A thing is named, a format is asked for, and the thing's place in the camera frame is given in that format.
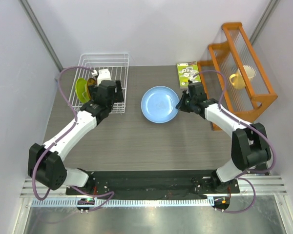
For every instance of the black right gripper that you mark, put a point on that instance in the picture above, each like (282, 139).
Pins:
(181, 106)

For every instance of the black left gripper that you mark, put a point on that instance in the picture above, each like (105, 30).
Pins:
(117, 97)

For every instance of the light blue plate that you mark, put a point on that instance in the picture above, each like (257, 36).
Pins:
(158, 104)

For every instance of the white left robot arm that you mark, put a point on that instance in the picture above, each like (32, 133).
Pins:
(45, 163)

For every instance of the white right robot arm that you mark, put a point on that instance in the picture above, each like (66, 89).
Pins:
(249, 146)

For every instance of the orange wooden shelf rack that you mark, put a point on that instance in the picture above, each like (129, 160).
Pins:
(222, 59)

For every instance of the yellow patterned plate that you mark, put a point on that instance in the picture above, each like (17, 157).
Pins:
(90, 85)

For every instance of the lime green plate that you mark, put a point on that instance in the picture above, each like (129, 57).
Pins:
(81, 92)

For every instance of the green picture book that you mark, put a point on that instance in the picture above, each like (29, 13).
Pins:
(185, 71)

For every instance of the yellow mug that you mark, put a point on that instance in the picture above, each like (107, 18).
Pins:
(237, 80)

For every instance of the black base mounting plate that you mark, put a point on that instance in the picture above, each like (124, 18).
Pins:
(154, 185)

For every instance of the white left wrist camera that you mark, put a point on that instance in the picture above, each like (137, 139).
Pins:
(101, 75)

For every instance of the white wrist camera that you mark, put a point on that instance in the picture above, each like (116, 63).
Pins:
(192, 80)
(101, 75)

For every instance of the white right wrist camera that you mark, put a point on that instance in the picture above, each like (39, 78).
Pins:
(192, 80)

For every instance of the white wire dish rack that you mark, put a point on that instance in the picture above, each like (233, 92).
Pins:
(99, 67)

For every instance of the aluminium rail frame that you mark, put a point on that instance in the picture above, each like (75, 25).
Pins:
(158, 202)

